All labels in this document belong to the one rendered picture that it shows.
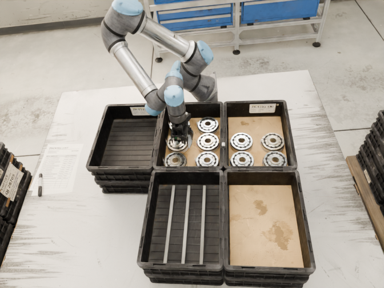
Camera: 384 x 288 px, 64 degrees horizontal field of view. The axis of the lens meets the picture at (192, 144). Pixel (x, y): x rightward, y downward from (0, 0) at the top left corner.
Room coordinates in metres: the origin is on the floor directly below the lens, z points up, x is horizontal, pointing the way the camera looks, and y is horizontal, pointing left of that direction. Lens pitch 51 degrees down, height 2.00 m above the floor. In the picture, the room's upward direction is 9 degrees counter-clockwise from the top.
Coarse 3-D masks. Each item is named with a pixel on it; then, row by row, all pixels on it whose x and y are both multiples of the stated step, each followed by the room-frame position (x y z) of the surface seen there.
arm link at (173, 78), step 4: (172, 72) 1.06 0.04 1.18; (176, 72) 1.06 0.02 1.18; (168, 76) 1.04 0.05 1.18; (172, 76) 1.03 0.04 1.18; (176, 76) 1.03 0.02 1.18; (180, 76) 1.04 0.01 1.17; (168, 80) 1.01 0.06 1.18; (172, 80) 1.00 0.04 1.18; (176, 80) 1.00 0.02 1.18; (180, 80) 1.01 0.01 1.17; (164, 84) 1.02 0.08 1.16; (168, 84) 0.99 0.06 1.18; (172, 84) 0.98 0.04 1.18; (176, 84) 0.98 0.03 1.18; (180, 84) 0.98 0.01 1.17; (160, 88) 1.02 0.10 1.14; (164, 88) 1.00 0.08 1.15; (160, 92) 1.00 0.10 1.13; (160, 96) 0.99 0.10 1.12; (164, 96) 0.98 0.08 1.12; (164, 100) 0.98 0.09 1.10
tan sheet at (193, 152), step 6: (192, 120) 1.10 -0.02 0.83; (198, 120) 1.09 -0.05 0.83; (192, 126) 1.05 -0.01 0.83; (198, 132) 1.01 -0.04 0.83; (168, 138) 1.00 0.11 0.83; (192, 144) 0.94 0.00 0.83; (168, 150) 0.92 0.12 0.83; (192, 150) 0.90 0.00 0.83; (198, 150) 0.90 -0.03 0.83; (186, 156) 0.87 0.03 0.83; (192, 156) 0.87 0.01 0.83; (192, 162) 0.83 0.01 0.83
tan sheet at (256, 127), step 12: (228, 120) 1.06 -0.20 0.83; (240, 120) 1.05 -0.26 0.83; (252, 120) 1.03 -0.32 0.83; (264, 120) 1.02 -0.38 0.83; (276, 120) 1.01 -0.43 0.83; (240, 132) 0.97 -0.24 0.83; (252, 132) 0.96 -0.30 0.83; (264, 132) 0.95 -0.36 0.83; (276, 132) 0.93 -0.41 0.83; (264, 156) 0.81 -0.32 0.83
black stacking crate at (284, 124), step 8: (232, 104) 1.08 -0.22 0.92; (240, 104) 1.07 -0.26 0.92; (248, 104) 1.06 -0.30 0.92; (280, 104) 1.03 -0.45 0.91; (232, 112) 1.08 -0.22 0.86; (240, 112) 1.07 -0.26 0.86; (248, 112) 1.06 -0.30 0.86; (280, 112) 1.03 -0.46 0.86; (288, 136) 0.83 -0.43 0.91; (288, 144) 0.81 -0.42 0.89; (288, 152) 0.78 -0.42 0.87; (288, 160) 0.76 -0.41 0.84
